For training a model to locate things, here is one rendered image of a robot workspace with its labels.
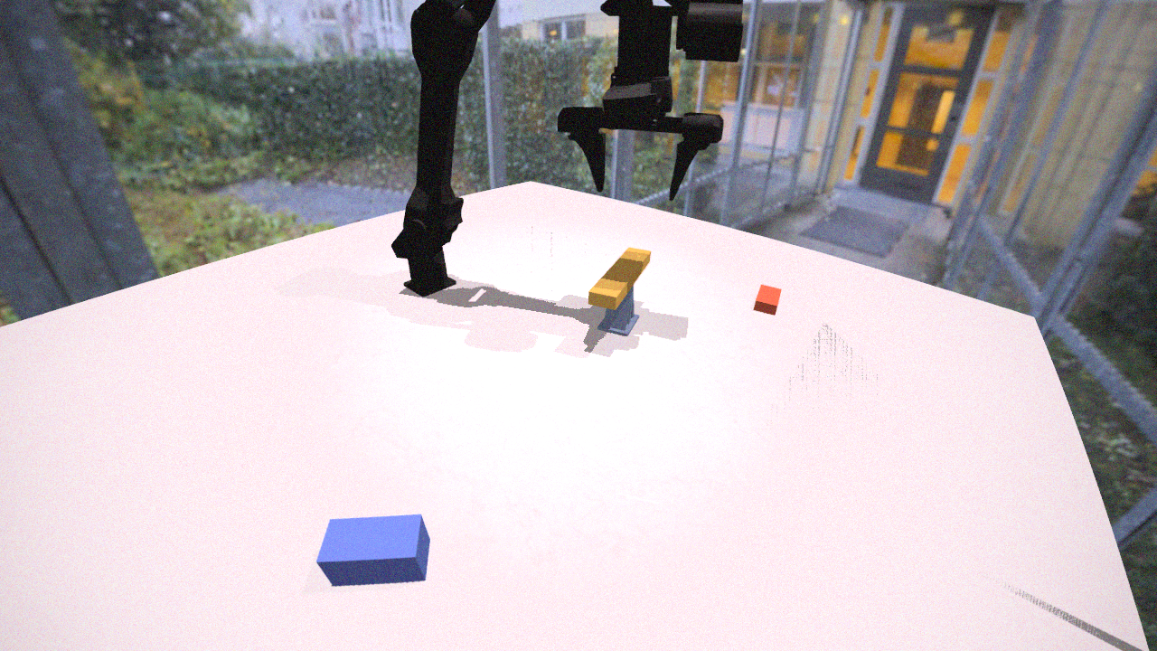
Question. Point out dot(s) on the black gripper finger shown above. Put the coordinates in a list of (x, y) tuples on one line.
[(685, 154), (594, 148)]

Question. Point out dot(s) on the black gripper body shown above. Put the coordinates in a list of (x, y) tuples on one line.
[(696, 128)]

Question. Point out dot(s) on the blue rectangular block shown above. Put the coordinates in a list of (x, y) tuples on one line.
[(375, 550)]

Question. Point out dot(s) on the orange block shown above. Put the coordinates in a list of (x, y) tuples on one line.
[(767, 300)]

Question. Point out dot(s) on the yellow bar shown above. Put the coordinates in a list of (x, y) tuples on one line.
[(614, 285)]

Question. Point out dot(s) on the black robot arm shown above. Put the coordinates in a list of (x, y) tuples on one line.
[(444, 37)]

